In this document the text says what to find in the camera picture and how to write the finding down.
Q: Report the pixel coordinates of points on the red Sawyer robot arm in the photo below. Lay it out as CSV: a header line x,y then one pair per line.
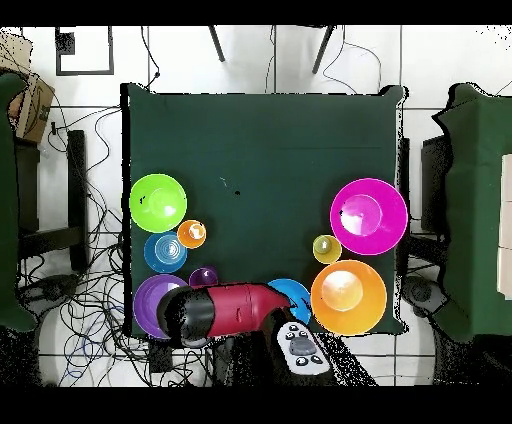
x,y
236,308

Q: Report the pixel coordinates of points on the orange cup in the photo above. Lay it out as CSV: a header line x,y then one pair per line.
x,y
192,234

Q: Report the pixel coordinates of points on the dark green table cloth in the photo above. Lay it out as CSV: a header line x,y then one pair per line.
x,y
260,140

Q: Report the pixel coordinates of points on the yellow cup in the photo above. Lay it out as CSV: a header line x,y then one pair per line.
x,y
327,248

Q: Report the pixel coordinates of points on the purple cup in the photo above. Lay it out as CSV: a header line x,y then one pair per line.
x,y
204,276

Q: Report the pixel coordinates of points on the lime green bowl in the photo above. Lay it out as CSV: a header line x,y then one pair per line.
x,y
158,203

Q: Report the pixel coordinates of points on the shallow blue bowl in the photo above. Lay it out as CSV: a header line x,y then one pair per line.
x,y
165,252

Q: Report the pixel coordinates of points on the deep blue bowl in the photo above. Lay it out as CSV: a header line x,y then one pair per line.
x,y
304,304

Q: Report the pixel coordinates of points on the pink bowl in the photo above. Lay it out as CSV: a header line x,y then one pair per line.
x,y
368,216

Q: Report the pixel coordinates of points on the large yellow-orange bowl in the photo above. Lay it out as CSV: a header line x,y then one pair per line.
x,y
348,296

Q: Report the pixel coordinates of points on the purple bowl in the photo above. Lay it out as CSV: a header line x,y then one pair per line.
x,y
146,304

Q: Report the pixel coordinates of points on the black tripod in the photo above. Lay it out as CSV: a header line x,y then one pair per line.
x,y
216,46

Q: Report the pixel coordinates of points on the black power box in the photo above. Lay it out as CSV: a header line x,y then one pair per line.
x,y
160,356

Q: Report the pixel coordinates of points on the black box stand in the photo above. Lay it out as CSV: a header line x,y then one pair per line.
x,y
434,180

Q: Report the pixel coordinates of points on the black bench stand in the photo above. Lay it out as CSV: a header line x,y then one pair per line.
x,y
76,180

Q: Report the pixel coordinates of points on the dark grey round base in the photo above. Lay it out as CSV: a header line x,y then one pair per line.
x,y
50,290
422,294

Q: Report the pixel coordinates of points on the green cloth covered table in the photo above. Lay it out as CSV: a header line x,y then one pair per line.
x,y
8,200
476,200

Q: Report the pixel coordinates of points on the cardboard box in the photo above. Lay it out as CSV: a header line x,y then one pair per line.
x,y
34,108

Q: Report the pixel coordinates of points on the white boxes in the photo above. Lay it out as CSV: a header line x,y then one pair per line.
x,y
506,224

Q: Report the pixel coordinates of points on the black square frame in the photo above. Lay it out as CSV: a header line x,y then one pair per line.
x,y
84,72

